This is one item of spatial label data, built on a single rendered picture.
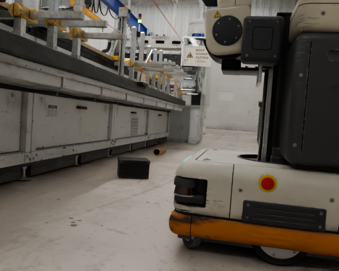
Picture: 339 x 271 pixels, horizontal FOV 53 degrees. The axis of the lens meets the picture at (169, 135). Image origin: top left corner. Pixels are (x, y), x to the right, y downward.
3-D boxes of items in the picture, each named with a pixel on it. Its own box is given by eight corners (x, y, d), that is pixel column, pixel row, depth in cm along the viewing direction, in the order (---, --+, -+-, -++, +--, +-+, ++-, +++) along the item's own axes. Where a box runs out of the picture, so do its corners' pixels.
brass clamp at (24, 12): (39, 24, 151) (39, 13, 150) (19, 15, 137) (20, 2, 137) (26, 24, 152) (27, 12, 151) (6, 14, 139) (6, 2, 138)
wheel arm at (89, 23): (107, 29, 167) (107, 21, 167) (104, 28, 164) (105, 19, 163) (28, 28, 176) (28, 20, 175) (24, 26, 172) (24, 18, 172)
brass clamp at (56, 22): (67, 31, 175) (68, 21, 175) (53, 23, 162) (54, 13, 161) (56, 30, 176) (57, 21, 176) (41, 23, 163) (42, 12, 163)
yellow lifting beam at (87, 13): (105, 30, 864) (106, 18, 862) (73, 8, 697) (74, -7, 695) (102, 30, 866) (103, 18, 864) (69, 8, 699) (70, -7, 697)
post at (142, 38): (141, 85, 315) (145, 32, 313) (140, 84, 312) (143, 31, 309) (138, 84, 316) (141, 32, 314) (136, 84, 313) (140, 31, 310)
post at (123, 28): (124, 77, 266) (127, 19, 263) (121, 76, 261) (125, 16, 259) (118, 77, 267) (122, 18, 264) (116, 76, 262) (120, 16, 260)
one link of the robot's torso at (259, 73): (271, 87, 134) (276, 24, 133) (279, 78, 106) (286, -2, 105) (203, 84, 139) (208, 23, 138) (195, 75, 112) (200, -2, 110)
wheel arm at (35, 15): (84, 22, 143) (85, 12, 142) (80, 20, 139) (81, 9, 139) (-7, 21, 151) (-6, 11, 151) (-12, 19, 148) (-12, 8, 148)
